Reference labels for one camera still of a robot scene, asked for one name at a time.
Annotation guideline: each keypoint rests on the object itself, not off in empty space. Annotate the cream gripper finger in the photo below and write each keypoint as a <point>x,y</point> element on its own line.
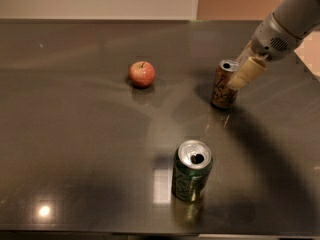
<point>246,53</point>
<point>248,71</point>

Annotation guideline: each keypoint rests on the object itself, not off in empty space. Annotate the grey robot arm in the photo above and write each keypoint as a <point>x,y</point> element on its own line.
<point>297,17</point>

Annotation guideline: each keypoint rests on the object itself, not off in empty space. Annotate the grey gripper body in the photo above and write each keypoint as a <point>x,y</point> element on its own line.
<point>269,40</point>

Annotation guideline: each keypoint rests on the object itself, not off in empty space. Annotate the red apple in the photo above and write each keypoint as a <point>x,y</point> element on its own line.
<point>142,74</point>

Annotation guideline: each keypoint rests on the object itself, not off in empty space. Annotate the orange soda can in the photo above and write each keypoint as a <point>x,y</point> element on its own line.
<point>222,96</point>

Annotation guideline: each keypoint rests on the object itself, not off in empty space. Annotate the green soda can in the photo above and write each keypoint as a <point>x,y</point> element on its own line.
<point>192,165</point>

